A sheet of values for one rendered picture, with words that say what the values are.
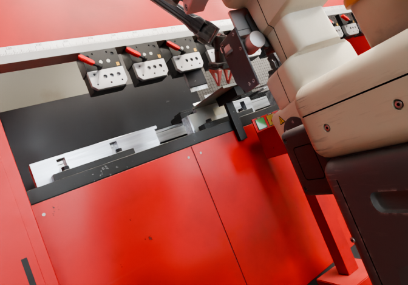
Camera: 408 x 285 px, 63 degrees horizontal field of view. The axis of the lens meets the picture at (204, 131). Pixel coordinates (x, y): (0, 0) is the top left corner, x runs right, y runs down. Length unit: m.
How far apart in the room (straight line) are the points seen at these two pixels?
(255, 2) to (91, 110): 1.27
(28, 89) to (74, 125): 1.99
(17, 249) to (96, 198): 0.28
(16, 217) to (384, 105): 0.91
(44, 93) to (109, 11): 2.34
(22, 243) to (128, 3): 1.07
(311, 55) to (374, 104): 0.41
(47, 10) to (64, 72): 2.41
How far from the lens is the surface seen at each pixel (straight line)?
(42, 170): 1.29
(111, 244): 1.19
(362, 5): 0.65
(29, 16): 1.49
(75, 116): 1.91
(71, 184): 1.17
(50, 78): 3.87
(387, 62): 0.44
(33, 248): 1.05
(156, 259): 1.24
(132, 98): 2.03
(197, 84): 1.61
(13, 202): 1.05
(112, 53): 1.48
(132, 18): 1.60
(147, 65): 1.50
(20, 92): 3.85
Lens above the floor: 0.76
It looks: 4 degrees up
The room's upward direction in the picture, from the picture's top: 22 degrees counter-clockwise
